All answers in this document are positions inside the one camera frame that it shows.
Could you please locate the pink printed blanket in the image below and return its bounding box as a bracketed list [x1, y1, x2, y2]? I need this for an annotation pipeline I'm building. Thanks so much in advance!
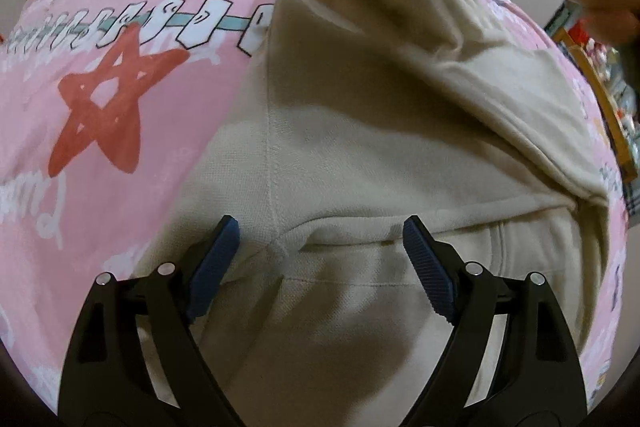
[0, 0, 632, 413]

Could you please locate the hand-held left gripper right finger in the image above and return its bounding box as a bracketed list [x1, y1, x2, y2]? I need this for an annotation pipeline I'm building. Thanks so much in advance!
[400, 216, 588, 427]

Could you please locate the beige hoodie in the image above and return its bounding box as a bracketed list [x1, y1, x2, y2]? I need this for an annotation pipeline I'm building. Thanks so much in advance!
[135, 0, 626, 427]

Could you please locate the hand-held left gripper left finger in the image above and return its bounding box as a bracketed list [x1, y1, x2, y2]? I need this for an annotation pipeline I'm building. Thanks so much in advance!
[57, 216, 246, 427]

